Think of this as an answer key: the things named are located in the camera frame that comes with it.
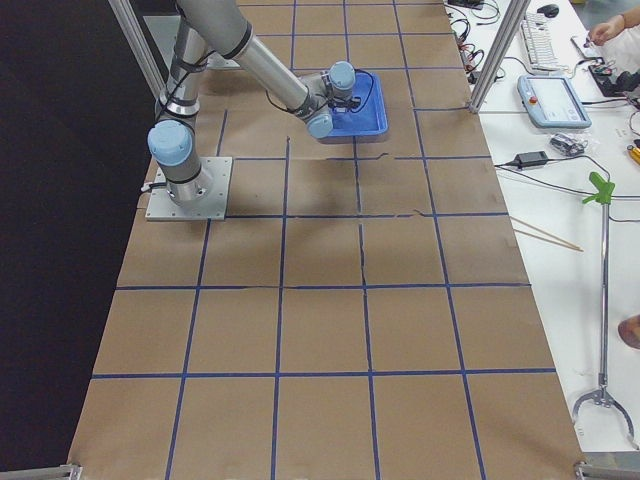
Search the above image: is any long metal grabber tool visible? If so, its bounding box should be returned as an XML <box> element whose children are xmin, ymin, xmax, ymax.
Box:
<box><xmin>571</xmin><ymin>195</ymin><xmax>639</xmax><ymax>451</ymax></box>

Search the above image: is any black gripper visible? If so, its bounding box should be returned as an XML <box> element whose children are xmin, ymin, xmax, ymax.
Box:
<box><xmin>330</xmin><ymin>97</ymin><xmax>361</xmax><ymax>114</ymax></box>

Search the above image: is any wooden chopstick pair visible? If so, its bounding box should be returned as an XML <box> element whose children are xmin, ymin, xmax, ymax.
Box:
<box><xmin>509</xmin><ymin>216</ymin><xmax>583</xmax><ymax>252</ymax></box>

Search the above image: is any aluminium frame post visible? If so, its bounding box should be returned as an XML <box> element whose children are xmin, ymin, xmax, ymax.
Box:
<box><xmin>109</xmin><ymin>0</ymin><xmax>165</xmax><ymax>99</ymax></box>
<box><xmin>468</xmin><ymin>0</ymin><xmax>530</xmax><ymax>114</ymax></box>

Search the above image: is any person hand far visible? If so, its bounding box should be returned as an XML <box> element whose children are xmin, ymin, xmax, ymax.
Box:
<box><xmin>588</xmin><ymin>14</ymin><xmax>626</xmax><ymax>46</ymax></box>

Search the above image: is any teach pendant tablet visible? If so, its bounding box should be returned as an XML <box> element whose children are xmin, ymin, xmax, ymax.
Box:
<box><xmin>517</xmin><ymin>75</ymin><xmax>592</xmax><ymax>129</ymax></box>

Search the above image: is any clear plastic bag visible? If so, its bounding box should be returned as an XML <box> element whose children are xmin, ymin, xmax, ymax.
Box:
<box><xmin>549</xmin><ymin>133</ymin><xmax>590</xmax><ymax>157</ymax></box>

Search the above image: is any blue plastic tray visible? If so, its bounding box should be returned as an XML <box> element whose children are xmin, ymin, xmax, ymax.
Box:
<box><xmin>320</xmin><ymin>69</ymin><xmax>388</xmax><ymax>144</ymax></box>

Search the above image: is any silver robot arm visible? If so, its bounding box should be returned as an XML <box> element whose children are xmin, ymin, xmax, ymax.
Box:
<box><xmin>147</xmin><ymin>1</ymin><xmax>362</xmax><ymax>207</ymax></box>

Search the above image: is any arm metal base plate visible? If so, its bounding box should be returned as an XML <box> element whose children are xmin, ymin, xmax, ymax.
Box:
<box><xmin>145</xmin><ymin>157</ymin><xmax>233</xmax><ymax>221</ymax></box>

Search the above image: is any black power adapter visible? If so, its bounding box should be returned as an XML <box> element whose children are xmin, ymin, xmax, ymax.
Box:
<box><xmin>514</xmin><ymin>151</ymin><xmax>549</xmax><ymax>170</ymax></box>

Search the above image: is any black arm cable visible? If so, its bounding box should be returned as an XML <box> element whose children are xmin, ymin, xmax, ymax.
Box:
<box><xmin>349</xmin><ymin>69</ymin><xmax>376</xmax><ymax>114</ymax></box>

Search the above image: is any black computer mouse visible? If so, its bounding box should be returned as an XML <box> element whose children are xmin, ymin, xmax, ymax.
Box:
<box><xmin>536</xmin><ymin>4</ymin><xmax>559</xmax><ymax>18</ymax></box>

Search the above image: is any white keyboard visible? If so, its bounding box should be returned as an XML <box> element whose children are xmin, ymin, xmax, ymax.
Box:
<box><xmin>520</xmin><ymin>12</ymin><xmax>562</xmax><ymax>72</ymax></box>

